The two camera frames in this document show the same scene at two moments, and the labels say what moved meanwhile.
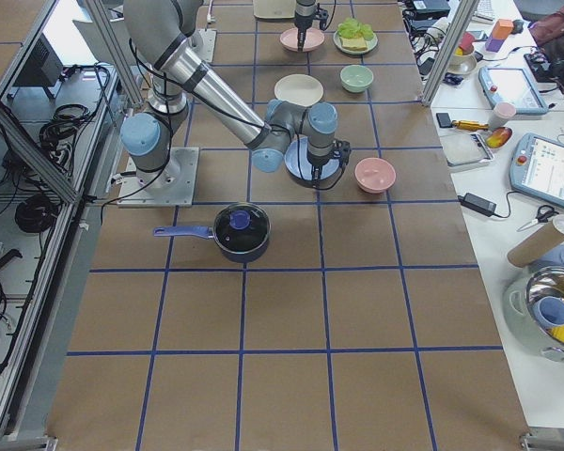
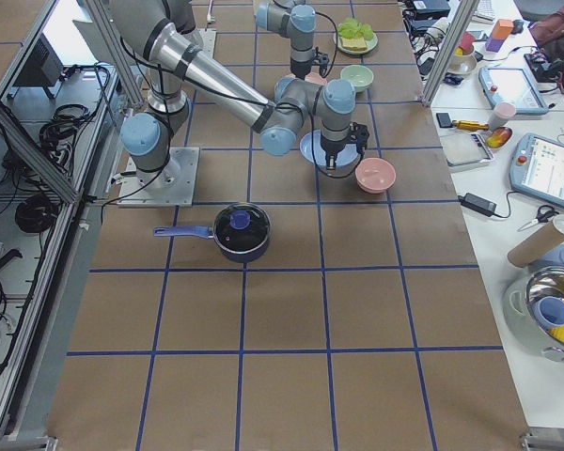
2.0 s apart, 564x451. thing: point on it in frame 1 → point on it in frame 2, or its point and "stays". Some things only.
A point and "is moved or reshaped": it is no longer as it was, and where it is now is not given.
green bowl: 356,78 stays
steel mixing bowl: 545,309 stays
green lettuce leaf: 352,28 stays
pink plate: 314,38 is moved or reshaped
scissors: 543,213 stays
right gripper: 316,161 → 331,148
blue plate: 300,165 is moved or reshaped
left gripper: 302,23 → 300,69
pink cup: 501,113 stays
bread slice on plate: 353,43 stays
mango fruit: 498,137 stays
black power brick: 478,204 stays
